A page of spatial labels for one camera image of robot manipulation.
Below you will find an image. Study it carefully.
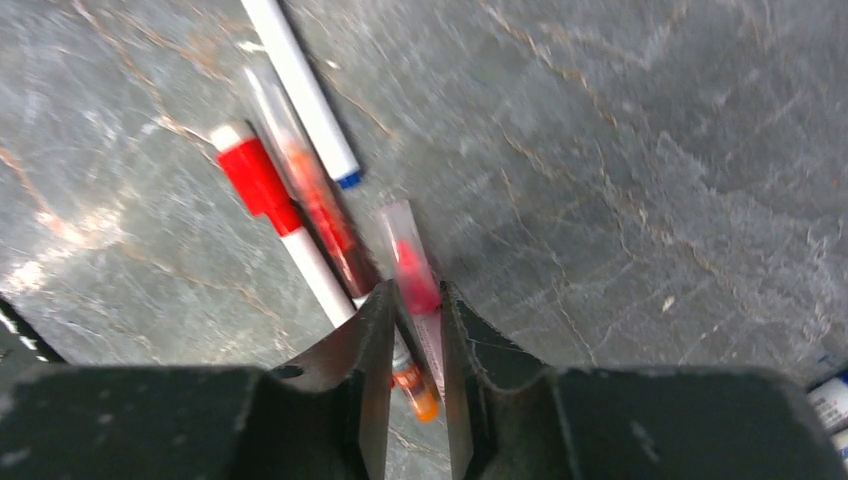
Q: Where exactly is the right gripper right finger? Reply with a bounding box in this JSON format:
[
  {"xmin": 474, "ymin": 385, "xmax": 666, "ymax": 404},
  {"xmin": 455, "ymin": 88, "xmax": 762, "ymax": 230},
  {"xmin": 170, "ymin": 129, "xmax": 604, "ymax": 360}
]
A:
[{"xmin": 440, "ymin": 282, "xmax": 847, "ymax": 479}]

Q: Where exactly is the blue cap deli marker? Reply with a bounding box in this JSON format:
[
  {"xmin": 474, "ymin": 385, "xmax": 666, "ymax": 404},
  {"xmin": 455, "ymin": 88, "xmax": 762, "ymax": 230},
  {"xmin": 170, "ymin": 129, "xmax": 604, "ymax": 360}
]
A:
[{"xmin": 807, "ymin": 372, "xmax": 847, "ymax": 433}]

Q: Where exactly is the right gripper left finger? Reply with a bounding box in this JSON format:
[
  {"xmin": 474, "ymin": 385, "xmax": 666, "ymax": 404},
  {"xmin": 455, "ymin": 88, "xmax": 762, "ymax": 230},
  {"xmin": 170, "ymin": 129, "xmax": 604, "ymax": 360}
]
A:
[{"xmin": 1, "ymin": 281, "xmax": 397, "ymax": 479}]

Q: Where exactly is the red cap marker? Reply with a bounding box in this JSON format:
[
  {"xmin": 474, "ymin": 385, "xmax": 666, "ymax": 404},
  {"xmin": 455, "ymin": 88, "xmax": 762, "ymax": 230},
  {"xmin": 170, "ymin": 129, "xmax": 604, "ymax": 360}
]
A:
[{"xmin": 209, "ymin": 120, "xmax": 355, "ymax": 328}]

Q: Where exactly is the clear cap red pen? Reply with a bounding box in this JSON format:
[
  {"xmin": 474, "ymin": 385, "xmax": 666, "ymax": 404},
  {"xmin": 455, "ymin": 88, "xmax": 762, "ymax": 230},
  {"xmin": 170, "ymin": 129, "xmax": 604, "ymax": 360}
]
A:
[{"xmin": 379, "ymin": 200, "xmax": 445, "ymax": 398}]

